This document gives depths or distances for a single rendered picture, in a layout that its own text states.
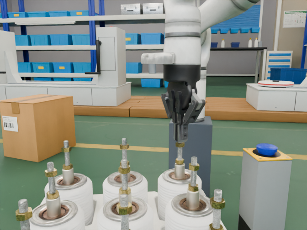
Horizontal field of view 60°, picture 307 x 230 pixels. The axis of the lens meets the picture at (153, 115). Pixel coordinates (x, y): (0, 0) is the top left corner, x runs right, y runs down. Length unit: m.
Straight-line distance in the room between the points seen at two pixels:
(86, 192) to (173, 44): 0.34
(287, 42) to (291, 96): 4.34
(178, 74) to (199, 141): 0.41
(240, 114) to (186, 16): 1.89
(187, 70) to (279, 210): 0.34
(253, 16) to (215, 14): 5.71
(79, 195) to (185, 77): 0.31
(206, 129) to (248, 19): 5.69
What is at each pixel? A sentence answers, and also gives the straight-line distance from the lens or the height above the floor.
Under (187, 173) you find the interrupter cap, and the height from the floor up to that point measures 0.25.
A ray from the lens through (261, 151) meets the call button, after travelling 0.58.
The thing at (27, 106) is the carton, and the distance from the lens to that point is 1.42.
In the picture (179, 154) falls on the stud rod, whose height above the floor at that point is 0.30.
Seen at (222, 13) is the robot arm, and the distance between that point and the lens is 0.79.
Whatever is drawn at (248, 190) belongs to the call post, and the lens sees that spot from 0.61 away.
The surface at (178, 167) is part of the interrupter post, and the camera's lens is 0.58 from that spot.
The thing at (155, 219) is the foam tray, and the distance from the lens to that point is 0.59.
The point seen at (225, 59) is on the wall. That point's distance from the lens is 8.76.
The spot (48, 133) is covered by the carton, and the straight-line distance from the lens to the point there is 1.49.
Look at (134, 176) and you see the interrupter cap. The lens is 0.60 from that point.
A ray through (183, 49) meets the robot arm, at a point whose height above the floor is 0.52.
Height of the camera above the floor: 0.50
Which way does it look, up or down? 12 degrees down
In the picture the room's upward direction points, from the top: straight up
